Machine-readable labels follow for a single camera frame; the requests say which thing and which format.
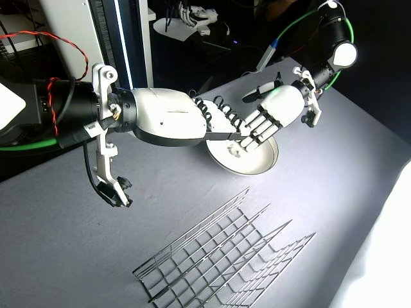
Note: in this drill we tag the grey table cloth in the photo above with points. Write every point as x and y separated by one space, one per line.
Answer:
96 240

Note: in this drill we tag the white round sheet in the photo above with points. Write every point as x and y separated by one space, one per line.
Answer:
170 29

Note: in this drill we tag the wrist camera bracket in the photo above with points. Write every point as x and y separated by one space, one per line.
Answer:
104 160
313 102

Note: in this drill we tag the spare white robot hand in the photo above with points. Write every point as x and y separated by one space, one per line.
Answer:
202 14

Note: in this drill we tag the white column with blue light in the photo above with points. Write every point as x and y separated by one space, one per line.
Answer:
70 32

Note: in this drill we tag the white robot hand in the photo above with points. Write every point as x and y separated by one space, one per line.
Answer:
167 115
282 104

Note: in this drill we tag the silver USB adapter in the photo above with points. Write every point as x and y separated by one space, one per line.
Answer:
267 57

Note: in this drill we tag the small white adapter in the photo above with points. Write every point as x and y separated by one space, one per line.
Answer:
203 30

